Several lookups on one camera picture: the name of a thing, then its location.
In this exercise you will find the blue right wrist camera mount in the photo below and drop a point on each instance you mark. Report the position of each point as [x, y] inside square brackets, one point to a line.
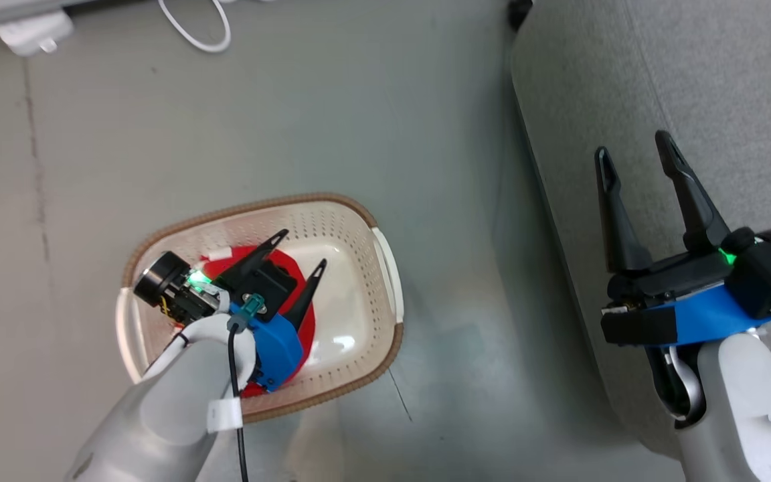
[713, 318]

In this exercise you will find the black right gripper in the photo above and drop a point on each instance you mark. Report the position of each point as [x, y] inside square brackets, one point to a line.
[747, 268]

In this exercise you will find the white perforated laundry basket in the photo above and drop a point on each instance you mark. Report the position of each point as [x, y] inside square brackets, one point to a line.
[359, 281]

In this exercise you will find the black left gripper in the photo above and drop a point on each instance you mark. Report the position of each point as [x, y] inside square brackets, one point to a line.
[225, 288]

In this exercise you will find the red and white jersey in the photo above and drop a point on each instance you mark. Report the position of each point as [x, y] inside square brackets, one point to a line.
[302, 321]

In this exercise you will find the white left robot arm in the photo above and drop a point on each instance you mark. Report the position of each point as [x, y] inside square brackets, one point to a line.
[158, 415]

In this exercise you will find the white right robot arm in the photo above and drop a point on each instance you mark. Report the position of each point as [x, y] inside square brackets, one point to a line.
[747, 415]

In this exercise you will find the white power strip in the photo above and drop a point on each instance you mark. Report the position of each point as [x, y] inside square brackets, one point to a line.
[32, 33]

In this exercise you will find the grey fabric sofa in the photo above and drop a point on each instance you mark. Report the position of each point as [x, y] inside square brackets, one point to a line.
[660, 100]

